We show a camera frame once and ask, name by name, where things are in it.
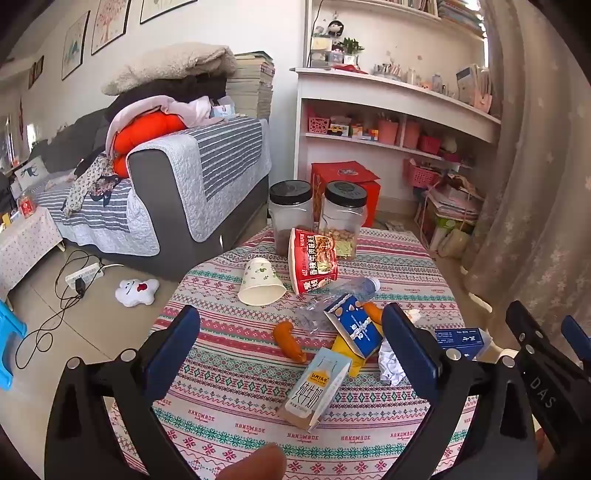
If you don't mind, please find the blue and white carton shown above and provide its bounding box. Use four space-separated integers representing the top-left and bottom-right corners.
323 294 385 358

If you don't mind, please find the side table with floral cloth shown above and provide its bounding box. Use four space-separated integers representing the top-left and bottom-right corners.
0 205 63 301

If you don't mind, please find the striped quilted sofa cover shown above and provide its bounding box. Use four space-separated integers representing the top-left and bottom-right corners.
34 117 273 257

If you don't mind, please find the dark folded cloth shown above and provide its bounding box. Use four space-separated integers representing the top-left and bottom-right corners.
117 74 229 109

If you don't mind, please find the white power strip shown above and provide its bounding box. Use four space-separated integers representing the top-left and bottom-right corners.
65 263 105 287

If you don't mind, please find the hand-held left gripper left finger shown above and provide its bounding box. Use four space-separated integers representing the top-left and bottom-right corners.
44 305 201 480

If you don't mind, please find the beige milk carton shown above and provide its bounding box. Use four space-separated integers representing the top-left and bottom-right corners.
283 347 354 432

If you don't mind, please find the framed picture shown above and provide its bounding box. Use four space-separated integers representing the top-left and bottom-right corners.
90 0 132 56
139 0 185 25
61 10 90 81

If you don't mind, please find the floral cloth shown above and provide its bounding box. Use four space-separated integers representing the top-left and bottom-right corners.
62 154 123 217

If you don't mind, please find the white bag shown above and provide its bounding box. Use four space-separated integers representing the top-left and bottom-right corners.
438 228 472 258

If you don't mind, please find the orange cushion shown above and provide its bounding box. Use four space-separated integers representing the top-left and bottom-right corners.
113 113 190 178

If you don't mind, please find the grey floral curtain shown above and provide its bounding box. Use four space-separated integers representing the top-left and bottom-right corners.
462 0 591 352

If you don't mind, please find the clear plastic bottle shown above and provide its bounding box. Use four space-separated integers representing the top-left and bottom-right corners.
295 277 382 335

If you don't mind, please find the stack of books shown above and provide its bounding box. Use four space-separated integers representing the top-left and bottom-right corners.
225 52 275 121

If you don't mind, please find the yellow snack packet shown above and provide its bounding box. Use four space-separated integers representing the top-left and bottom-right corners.
332 335 370 377

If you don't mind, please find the pink plastic basket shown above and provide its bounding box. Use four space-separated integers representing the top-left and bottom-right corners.
404 158 441 188

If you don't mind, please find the blue plastic stool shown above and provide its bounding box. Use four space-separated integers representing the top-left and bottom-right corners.
0 300 28 391

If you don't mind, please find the red instant noodle cup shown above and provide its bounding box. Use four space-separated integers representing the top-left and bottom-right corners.
288 227 339 296

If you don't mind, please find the long orange peel piece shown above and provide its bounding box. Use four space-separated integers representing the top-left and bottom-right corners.
272 321 308 363

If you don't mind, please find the black cable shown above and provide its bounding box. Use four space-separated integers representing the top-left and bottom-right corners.
16 251 100 370

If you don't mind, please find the plastic jar with dark snacks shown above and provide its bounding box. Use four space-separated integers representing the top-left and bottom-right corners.
269 180 315 256

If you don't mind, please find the crumpled white paper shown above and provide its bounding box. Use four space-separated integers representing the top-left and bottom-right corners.
378 348 408 386

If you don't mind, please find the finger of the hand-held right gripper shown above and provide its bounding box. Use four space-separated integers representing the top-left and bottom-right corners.
560 315 591 370
505 300 550 365

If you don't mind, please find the plastic jar with nuts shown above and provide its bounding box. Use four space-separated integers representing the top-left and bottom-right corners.
318 181 369 261

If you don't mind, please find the pink clothing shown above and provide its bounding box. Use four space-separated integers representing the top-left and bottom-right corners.
106 95 227 153

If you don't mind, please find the beige fleece blanket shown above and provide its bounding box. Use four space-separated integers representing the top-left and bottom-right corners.
102 43 238 97

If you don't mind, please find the white shelf unit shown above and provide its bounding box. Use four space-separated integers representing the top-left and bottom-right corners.
291 0 502 217

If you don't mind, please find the small blue box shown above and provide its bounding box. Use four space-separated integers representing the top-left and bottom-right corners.
434 327 492 361

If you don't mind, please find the red cardboard box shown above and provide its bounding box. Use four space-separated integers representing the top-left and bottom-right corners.
310 161 382 228

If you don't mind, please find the white plush toy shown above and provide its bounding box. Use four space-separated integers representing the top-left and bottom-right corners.
115 278 160 308

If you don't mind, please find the potted plant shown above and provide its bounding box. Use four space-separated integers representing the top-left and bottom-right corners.
337 38 365 65

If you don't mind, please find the grey sofa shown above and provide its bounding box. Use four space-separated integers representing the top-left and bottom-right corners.
28 111 273 282

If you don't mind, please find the pile of papers and bags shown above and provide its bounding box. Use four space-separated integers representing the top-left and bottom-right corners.
416 175 483 245

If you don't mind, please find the patterned tablecloth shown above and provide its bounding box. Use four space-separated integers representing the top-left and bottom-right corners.
108 226 476 480

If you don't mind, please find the white paper cup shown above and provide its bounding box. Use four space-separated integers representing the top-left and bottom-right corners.
238 257 287 306

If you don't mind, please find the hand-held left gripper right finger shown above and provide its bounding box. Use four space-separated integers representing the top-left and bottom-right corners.
381 304 539 480

